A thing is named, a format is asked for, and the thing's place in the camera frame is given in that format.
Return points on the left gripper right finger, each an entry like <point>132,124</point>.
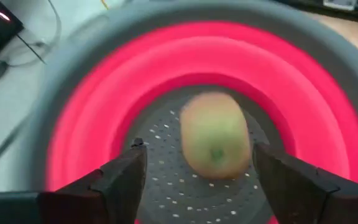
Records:
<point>291,189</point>

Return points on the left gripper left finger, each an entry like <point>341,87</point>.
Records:
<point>113,193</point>

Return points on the brown green kiwi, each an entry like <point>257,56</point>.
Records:
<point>214,133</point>

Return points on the red and grey colander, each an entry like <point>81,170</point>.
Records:
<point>291,93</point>

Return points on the white box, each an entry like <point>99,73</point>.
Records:
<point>340,3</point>

